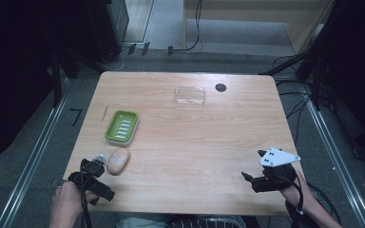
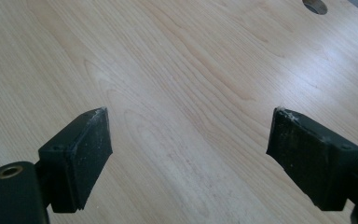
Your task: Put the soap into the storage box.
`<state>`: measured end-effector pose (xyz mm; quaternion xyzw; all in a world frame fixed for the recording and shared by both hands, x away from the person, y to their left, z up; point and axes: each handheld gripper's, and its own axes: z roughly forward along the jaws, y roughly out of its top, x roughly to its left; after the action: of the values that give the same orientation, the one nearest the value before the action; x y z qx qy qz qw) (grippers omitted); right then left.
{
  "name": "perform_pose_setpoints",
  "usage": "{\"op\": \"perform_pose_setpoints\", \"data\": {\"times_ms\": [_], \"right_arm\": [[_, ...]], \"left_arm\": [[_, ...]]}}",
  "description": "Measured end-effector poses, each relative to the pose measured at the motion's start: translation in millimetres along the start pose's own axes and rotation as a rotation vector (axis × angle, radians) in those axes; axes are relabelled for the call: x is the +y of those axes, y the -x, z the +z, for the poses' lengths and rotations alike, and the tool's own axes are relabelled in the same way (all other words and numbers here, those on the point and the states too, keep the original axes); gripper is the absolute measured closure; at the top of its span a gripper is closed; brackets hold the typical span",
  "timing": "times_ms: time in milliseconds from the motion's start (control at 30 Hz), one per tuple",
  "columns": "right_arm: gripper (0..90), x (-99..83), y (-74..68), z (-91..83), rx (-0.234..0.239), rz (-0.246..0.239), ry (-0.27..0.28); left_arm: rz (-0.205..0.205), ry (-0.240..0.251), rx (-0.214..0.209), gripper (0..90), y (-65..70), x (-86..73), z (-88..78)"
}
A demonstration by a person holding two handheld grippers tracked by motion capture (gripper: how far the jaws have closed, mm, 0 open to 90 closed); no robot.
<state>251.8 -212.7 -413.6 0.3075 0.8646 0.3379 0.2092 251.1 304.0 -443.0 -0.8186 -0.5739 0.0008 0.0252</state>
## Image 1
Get black metal stand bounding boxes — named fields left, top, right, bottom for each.
left=46, top=47, right=81, bottom=109
left=258, top=18, right=334, bottom=112

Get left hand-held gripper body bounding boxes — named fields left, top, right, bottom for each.
left=67, top=154, right=109, bottom=195

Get light blue trousers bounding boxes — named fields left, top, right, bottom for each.
left=115, top=216, right=174, bottom=228

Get metal floor rail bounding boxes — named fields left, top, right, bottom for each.
left=299, top=83, right=365, bottom=228
left=0, top=78, right=72, bottom=228

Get striped shirt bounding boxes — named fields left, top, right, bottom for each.
left=165, top=215, right=249, bottom=228

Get black cabinet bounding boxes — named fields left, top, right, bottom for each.
left=84, top=0, right=130, bottom=65

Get light wooden shelf unit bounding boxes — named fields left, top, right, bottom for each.
left=182, top=0, right=336, bottom=57

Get person's right hand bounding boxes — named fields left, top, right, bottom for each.
left=279, top=170, right=312, bottom=208

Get black floor cable bundle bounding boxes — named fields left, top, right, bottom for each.
left=272, top=54, right=318, bottom=147

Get black loose cable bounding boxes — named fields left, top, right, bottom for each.
left=306, top=181, right=342, bottom=226

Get white floor cable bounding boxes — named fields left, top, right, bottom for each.
left=106, top=46, right=131, bottom=72

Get green soap dish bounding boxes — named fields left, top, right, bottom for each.
left=104, top=109, right=140, bottom=147

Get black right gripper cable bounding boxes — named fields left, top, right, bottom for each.
left=275, top=174, right=305, bottom=217

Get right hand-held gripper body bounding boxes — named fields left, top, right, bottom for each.
left=251, top=147, right=302, bottom=194

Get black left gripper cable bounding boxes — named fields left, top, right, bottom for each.
left=79, top=159, right=93, bottom=228

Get black hanging cable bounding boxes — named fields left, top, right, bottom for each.
left=170, top=0, right=203, bottom=53

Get beige soap bar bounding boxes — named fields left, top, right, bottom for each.
left=106, top=147, right=131, bottom=176

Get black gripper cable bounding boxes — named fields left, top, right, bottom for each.
left=275, top=174, right=305, bottom=217
left=79, top=159, right=93, bottom=228

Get clear plastic container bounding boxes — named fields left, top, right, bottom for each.
left=174, top=85, right=207, bottom=107

